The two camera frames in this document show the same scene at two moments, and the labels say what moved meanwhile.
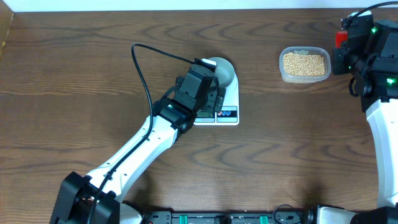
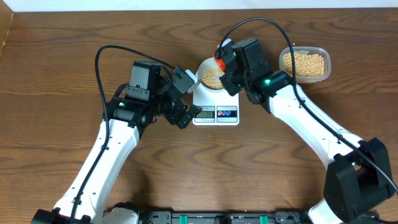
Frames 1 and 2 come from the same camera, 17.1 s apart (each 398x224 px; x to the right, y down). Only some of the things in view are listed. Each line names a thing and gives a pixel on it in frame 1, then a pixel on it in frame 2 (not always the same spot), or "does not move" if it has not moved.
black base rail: x=281 y=216 does not move
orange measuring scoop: x=341 y=36 → x=221 y=63
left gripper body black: x=212 y=102 → x=171 y=111
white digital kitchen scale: x=229 y=114 does not move
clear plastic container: x=304 y=65 does not move
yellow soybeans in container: x=303 y=65 does not move
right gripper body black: x=344 y=62 → x=234 y=83
